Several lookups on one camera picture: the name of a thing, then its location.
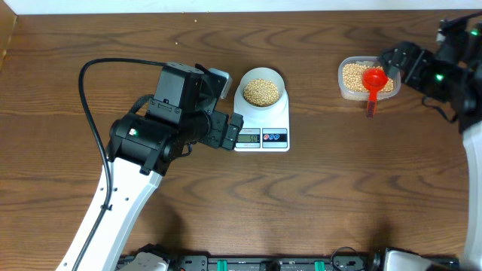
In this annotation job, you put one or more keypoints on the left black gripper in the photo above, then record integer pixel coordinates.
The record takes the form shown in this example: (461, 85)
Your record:
(214, 136)

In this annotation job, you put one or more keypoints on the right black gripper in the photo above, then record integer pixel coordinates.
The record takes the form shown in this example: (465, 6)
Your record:
(422, 58)

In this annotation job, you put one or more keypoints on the red plastic measuring scoop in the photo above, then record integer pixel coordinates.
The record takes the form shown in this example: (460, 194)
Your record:
(373, 80)

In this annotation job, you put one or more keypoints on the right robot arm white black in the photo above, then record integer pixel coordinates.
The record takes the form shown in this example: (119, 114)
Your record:
(466, 103)

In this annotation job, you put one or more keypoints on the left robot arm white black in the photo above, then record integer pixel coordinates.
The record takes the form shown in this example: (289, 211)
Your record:
(138, 155)

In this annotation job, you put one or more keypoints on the white digital kitchen scale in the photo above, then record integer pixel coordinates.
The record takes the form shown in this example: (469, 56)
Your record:
(265, 129)

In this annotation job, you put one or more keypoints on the soybeans in white bowl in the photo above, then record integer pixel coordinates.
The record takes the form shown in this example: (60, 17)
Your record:
(261, 93)

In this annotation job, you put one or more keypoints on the white round bowl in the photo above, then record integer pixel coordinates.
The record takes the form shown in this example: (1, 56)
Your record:
(264, 73)

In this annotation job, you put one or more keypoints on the clear plastic soybean container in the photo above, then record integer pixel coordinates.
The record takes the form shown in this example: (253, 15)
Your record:
(350, 75)

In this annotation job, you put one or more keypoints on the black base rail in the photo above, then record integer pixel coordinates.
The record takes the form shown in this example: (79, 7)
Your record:
(204, 263)

